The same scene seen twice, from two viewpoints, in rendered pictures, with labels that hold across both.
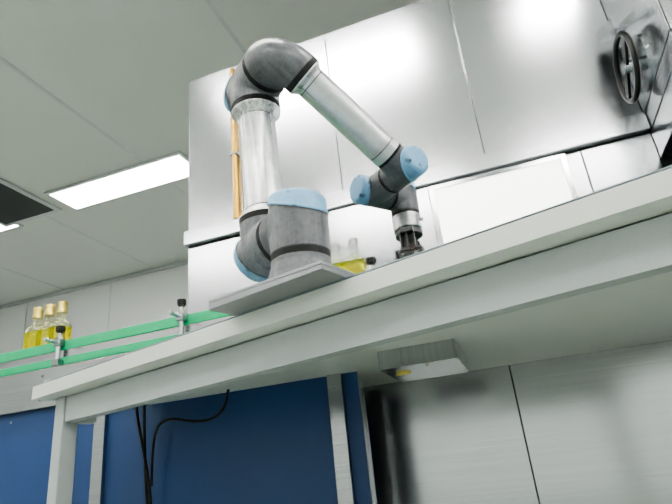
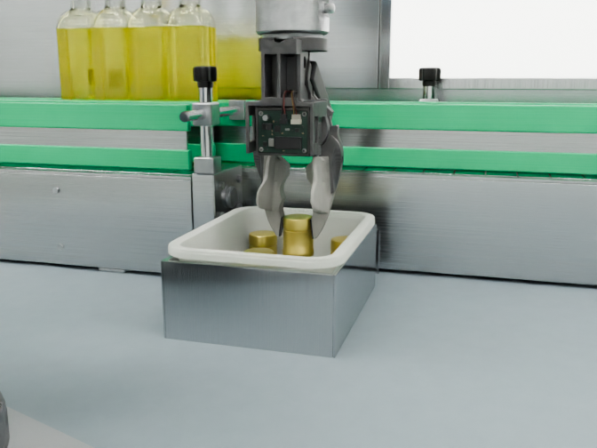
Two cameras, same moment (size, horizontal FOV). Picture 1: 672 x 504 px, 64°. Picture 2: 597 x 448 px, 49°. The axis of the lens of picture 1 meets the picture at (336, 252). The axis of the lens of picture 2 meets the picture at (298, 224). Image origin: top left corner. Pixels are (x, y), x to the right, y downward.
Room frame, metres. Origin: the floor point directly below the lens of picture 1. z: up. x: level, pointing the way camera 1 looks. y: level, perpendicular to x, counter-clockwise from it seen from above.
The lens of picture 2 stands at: (0.59, -0.18, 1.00)
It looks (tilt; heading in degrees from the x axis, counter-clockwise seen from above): 13 degrees down; 359
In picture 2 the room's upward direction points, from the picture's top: straight up
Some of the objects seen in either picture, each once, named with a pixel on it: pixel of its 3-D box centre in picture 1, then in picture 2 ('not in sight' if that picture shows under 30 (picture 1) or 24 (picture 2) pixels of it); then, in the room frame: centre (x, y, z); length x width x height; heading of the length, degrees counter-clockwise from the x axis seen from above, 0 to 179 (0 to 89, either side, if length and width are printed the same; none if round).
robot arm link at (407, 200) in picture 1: (402, 198); not in sight; (1.29, -0.19, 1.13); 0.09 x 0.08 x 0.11; 124
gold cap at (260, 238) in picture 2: not in sight; (263, 250); (1.36, -0.16, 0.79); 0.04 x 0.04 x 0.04
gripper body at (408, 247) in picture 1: (411, 252); (290, 99); (1.29, -0.19, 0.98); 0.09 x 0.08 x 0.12; 163
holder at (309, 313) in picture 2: not in sight; (288, 268); (1.30, -0.19, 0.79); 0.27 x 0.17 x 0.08; 163
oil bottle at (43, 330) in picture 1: (46, 342); not in sight; (1.90, 1.08, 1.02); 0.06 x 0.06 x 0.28; 73
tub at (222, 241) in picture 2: not in sight; (281, 267); (1.27, -0.18, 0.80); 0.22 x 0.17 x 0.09; 163
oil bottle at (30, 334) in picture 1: (34, 344); not in sight; (1.91, 1.13, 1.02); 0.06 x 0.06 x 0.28; 73
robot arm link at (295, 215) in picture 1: (297, 225); not in sight; (0.96, 0.07, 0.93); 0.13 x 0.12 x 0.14; 34
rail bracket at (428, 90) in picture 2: not in sight; (429, 116); (1.52, -0.39, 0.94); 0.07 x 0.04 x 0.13; 163
